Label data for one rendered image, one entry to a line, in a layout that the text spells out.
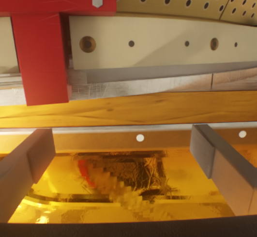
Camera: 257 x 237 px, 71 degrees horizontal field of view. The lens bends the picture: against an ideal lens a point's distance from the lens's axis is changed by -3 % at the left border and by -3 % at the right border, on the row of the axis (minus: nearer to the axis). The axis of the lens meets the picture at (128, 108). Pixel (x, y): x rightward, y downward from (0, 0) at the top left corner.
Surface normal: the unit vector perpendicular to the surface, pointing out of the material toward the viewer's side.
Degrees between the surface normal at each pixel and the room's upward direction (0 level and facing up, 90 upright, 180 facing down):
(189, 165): 133
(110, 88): 90
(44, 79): 90
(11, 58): 90
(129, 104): 90
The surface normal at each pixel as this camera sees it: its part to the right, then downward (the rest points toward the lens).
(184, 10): 0.37, 0.68
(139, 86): 0.35, 0.27
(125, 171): 0.00, -0.39
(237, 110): 0.02, 0.29
